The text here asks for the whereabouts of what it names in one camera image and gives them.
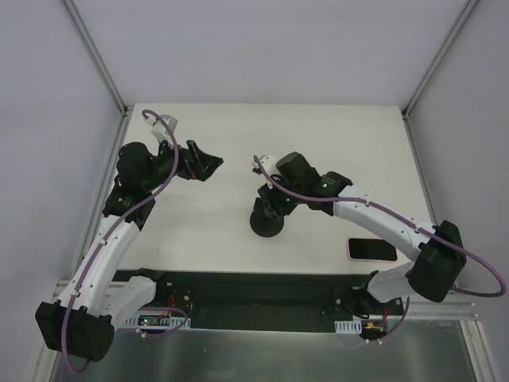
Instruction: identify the black phone pink case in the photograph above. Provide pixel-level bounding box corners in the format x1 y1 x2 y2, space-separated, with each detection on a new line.
348 238 398 262

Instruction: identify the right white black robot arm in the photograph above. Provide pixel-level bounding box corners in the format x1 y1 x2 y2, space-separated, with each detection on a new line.
251 152 466 315

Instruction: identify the white cable duct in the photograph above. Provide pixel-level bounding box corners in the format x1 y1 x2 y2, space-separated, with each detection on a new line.
119 314 191 330
334 318 388 335

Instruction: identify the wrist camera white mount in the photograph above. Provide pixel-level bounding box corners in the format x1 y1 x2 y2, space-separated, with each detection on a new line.
251 154 282 179
143 115 178 146

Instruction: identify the aluminium frame post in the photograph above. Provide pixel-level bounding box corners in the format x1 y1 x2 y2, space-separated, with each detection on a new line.
60 0 129 115
402 0 481 121

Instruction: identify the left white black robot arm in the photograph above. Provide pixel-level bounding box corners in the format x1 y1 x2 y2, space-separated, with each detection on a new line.
35 139 223 362

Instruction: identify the left white cable duct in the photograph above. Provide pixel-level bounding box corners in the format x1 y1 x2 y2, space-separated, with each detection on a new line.
119 314 191 330

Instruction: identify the left aluminium frame post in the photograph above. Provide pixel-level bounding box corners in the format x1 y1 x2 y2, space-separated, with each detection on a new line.
60 0 129 115

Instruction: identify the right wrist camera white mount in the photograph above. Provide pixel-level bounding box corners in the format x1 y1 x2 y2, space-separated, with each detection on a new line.
251 154 282 179

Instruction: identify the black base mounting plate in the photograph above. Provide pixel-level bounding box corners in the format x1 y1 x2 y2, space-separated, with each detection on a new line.
119 269 410 332

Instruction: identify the right white cable duct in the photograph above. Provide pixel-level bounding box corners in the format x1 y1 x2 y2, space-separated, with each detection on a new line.
334 318 388 335

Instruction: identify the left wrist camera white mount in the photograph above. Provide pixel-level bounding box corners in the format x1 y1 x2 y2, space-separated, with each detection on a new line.
143 115 178 146

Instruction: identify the right aluminium frame post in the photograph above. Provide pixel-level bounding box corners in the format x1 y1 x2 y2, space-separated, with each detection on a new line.
402 0 481 121

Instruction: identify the black phone stand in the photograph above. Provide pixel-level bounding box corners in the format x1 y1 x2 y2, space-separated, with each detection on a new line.
250 210 284 238

